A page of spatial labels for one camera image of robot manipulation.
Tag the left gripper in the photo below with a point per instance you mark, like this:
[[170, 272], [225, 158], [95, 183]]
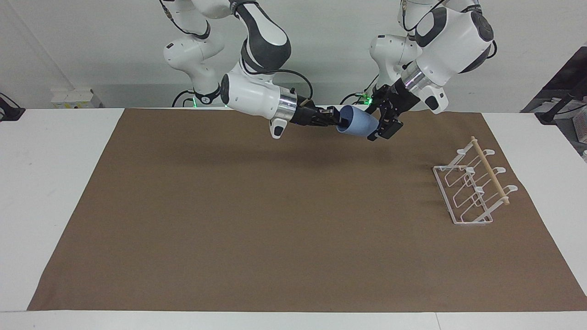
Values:
[[400, 97]]

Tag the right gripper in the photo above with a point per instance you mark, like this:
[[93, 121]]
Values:
[[305, 115]]

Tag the light blue cup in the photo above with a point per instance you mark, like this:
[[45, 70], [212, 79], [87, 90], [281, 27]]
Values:
[[358, 123]]

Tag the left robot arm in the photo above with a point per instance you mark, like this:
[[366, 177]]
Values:
[[451, 43]]

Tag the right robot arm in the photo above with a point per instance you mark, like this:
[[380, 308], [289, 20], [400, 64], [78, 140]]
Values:
[[250, 94]]

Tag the white box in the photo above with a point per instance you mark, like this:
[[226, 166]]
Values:
[[75, 98]]

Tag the black stand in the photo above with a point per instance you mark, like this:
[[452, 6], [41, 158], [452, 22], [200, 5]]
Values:
[[10, 110]]

